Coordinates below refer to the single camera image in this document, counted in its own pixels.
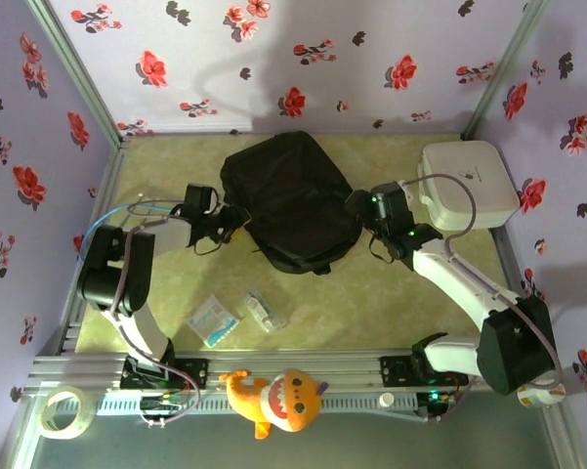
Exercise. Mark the black fabric backpack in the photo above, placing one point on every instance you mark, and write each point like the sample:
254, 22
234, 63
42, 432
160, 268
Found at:
288, 200

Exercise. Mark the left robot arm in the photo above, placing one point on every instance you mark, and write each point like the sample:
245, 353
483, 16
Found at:
127, 273

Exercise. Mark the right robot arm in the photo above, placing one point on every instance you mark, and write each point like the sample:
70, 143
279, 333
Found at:
498, 332

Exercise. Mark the clear plastic pencil case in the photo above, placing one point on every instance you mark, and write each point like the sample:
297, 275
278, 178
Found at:
265, 310

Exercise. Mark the white lidded plastic box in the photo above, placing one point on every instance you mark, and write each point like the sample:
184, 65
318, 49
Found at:
469, 185

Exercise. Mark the blue white plastic packet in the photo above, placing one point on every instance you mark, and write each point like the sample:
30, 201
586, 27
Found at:
214, 321

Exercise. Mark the small white bottle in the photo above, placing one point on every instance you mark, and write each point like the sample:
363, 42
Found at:
386, 400

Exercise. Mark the orange shark plush toy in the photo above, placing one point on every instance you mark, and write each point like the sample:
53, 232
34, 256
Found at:
283, 400

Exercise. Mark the white round container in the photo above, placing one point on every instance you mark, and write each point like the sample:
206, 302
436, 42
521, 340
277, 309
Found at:
537, 396

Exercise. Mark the clear adhesive tape roll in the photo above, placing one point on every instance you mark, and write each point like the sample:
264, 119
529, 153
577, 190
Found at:
49, 420

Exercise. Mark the aluminium side rail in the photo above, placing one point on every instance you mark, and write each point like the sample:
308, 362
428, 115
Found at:
505, 259
100, 205

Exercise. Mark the long aluminium frame rail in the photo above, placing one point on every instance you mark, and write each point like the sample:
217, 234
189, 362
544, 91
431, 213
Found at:
293, 359

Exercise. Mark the aluminium corner post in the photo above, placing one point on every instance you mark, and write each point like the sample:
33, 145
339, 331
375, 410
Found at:
78, 73
505, 68

